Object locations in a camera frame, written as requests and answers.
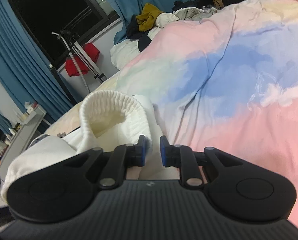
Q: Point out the metal drying rack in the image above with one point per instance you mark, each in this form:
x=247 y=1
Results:
x=68 y=39

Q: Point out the mustard yellow garment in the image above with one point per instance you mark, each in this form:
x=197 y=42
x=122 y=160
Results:
x=146 y=20

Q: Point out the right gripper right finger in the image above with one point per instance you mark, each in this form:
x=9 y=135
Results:
x=183 y=158

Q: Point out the pastel pink blue duvet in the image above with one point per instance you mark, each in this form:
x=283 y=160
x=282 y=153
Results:
x=229 y=81

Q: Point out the left blue curtain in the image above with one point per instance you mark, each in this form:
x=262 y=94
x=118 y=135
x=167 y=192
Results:
x=25 y=71

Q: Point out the white dressing table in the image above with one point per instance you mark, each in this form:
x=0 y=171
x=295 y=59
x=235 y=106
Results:
x=22 y=139

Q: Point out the tissue box on desk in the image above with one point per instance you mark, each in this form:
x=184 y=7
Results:
x=30 y=107

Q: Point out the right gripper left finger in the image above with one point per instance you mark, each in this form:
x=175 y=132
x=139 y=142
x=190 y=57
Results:
x=122 y=158

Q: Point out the dark navy garment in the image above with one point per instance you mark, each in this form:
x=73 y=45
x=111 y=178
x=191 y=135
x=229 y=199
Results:
x=133 y=33

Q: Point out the white hooded sweatshirt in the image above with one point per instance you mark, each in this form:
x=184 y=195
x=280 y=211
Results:
x=107 y=119

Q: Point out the red cloth on rack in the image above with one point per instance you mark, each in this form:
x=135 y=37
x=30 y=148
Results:
x=86 y=57

